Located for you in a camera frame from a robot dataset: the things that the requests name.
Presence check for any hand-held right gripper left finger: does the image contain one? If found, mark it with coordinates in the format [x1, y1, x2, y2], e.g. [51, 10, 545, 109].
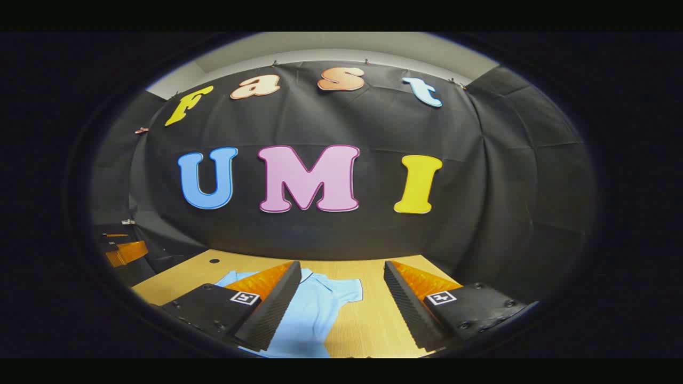
[157, 260, 303, 353]

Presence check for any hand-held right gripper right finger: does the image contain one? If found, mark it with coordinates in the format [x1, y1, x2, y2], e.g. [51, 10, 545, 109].
[383, 260, 541, 353]

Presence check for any light blue T-shirt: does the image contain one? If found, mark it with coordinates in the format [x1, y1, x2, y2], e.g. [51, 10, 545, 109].
[215, 268, 364, 358]

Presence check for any black backdrop cloth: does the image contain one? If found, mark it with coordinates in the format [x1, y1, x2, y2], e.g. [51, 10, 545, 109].
[88, 60, 595, 321]

